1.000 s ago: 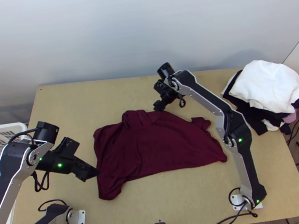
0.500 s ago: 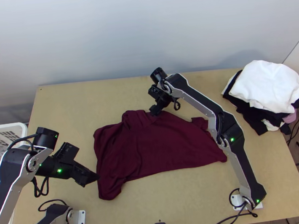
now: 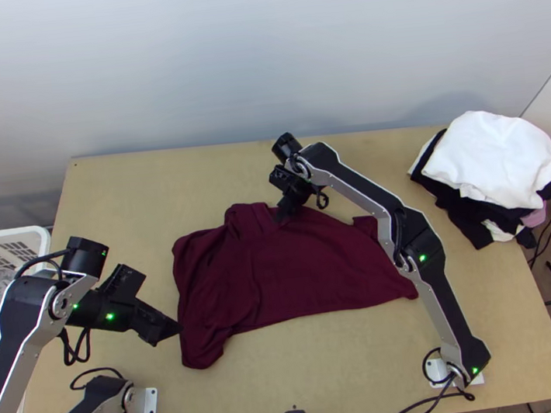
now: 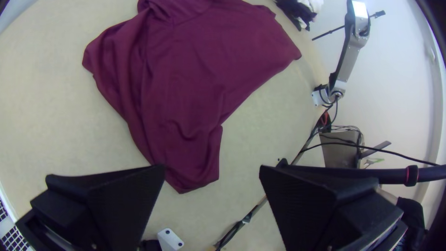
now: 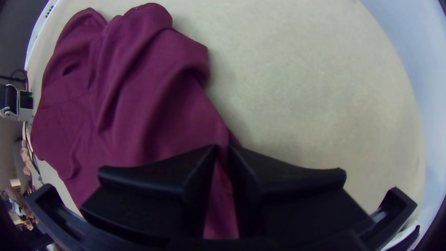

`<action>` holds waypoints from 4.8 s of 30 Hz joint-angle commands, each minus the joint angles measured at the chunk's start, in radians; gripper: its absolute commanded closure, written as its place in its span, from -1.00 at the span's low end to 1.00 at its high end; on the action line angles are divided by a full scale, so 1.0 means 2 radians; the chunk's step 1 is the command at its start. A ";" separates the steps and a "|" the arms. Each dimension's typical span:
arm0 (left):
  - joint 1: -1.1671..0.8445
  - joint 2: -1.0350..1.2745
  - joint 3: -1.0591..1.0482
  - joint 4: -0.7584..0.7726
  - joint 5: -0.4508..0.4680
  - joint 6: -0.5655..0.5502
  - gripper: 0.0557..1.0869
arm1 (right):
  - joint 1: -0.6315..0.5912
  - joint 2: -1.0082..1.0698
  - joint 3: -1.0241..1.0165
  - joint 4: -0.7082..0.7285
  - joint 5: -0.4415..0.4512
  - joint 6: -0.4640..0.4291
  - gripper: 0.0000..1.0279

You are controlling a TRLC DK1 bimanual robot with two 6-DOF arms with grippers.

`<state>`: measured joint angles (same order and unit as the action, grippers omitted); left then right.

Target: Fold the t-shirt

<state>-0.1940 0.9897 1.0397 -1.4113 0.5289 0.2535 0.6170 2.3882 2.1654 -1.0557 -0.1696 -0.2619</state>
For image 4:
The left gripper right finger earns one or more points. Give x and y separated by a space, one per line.
313 209

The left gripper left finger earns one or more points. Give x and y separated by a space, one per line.
104 205

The maroon t-shirt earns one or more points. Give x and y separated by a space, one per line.
188 87

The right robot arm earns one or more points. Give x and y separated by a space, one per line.
350 55

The brown cardboard box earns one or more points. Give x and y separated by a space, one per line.
339 153

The white laundry basket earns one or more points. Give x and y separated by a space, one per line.
10 240

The heap of clothes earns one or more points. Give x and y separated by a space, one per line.
299 12

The black tripod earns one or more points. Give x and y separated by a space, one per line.
379 14

